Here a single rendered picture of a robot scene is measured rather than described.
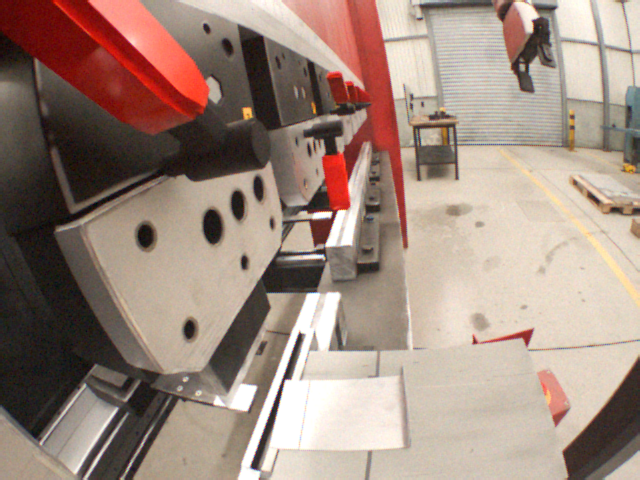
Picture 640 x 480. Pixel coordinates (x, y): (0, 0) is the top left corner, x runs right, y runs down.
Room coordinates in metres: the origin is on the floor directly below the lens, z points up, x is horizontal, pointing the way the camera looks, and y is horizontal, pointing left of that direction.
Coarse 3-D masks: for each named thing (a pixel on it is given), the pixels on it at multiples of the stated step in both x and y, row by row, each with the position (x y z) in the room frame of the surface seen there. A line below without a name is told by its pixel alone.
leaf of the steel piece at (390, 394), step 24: (312, 384) 0.20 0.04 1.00; (336, 384) 0.19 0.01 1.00; (360, 384) 0.19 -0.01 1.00; (384, 384) 0.18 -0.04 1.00; (312, 408) 0.17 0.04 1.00; (336, 408) 0.16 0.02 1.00; (360, 408) 0.16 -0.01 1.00; (384, 408) 0.15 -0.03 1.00; (408, 408) 0.13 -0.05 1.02; (312, 432) 0.14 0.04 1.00; (336, 432) 0.13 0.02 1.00; (360, 432) 0.13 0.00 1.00; (384, 432) 0.12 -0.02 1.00; (408, 432) 0.11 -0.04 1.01
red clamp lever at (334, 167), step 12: (336, 120) 0.30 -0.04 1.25; (312, 132) 0.30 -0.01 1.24; (324, 132) 0.29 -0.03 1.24; (336, 132) 0.29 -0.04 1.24; (324, 144) 0.30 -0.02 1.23; (336, 144) 0.30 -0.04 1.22; (324, 156) 0.30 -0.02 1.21; (336, 156) 0.29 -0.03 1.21; (324, 168) 0.30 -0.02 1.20; (336, 168) 0.29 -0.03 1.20; (336, 180) 0.29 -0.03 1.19; (336, 192) 0.29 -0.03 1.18; (348, 192) 0.29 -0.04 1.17; (336, 204) 0.29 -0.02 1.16; (348, 204) 0.29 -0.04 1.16
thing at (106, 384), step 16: (96, 368) 0.22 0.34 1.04; (96, 384) 0.20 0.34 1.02; (112, 384) 0.19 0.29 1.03; (128, 384) 0.20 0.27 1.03; (144, 384) 0.21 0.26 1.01; (160, 384) 0.22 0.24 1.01; (176, 384) 0.21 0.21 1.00; (192, 384) 0.21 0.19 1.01; (112, 400) 0.18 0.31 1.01; (128, 400) 0.18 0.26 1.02; (144, 400) 0.19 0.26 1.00; (192, 400) 0.19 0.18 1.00; (208, 400) 0.19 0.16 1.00; (240, 400) 0.19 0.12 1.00
